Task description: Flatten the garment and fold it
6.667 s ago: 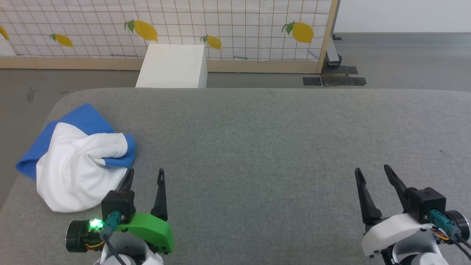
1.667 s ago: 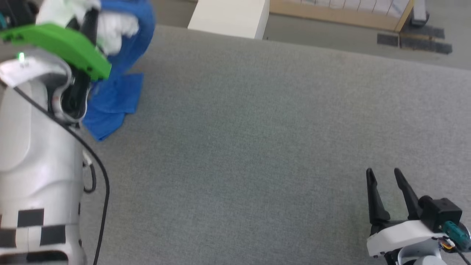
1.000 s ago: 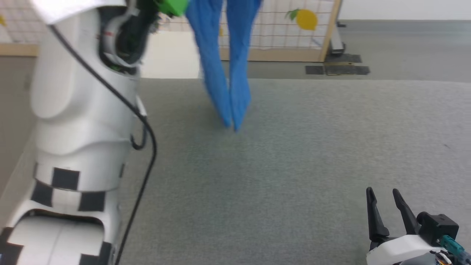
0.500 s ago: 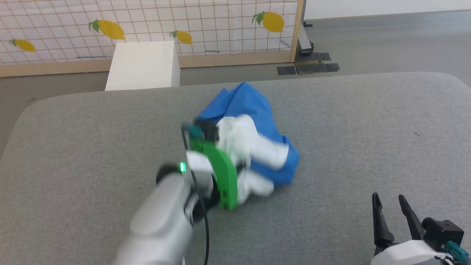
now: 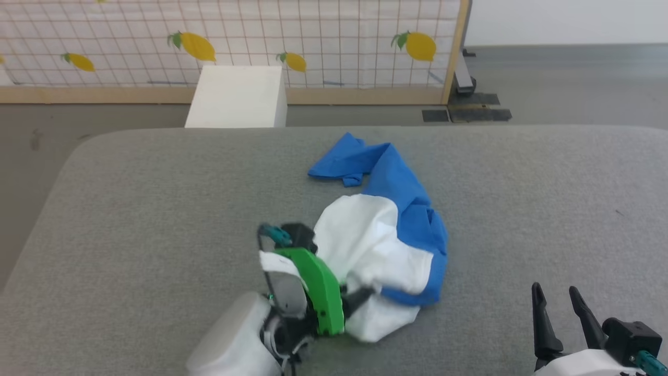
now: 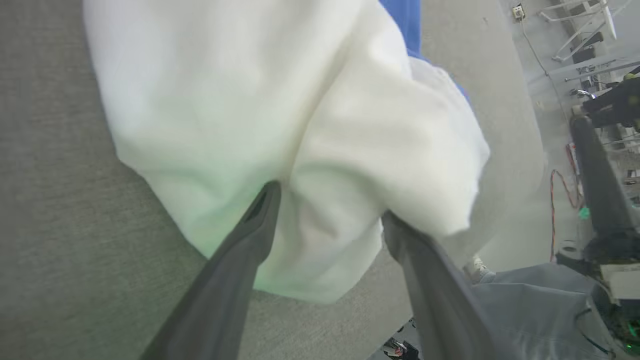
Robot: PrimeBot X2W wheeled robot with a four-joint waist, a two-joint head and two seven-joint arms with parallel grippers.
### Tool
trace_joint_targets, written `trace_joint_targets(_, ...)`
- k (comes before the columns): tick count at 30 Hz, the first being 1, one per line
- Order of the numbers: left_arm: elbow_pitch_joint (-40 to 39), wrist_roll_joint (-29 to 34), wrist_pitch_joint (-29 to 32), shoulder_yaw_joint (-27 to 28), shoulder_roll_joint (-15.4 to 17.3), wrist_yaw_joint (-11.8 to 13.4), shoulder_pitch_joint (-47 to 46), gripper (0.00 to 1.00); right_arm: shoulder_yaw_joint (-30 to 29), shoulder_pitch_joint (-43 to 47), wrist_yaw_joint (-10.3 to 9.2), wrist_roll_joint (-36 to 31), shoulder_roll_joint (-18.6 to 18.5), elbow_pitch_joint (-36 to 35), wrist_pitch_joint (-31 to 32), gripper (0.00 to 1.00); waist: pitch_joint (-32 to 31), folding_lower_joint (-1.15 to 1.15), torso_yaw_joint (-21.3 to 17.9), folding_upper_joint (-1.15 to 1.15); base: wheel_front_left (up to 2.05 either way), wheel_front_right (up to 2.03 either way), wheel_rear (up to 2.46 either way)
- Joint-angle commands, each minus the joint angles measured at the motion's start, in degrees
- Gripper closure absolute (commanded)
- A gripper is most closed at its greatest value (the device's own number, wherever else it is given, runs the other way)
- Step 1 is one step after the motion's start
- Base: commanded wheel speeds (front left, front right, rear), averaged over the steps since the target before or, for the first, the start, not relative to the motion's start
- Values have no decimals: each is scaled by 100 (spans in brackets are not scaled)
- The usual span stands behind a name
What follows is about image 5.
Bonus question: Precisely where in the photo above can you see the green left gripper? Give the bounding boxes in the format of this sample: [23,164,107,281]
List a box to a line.
[267,248,375,337]

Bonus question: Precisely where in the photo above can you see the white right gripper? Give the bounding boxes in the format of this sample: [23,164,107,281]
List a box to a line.
[531,282,650,376]

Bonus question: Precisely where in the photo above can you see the blue and white garment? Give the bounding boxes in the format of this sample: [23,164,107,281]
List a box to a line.
[308,132,448,344]

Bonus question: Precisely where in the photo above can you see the large black floor mat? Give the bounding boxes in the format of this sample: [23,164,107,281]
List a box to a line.
[448,93,512,124]

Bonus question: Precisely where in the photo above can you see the white box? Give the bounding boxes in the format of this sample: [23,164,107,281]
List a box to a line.
[185,65,288,128]

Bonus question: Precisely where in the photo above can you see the grey panel support leg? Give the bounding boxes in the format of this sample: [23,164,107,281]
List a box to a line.
[453,48,477,96]

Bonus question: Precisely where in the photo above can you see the lemon print grid panel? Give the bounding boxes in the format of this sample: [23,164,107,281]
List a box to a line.
[0,0,473,105]

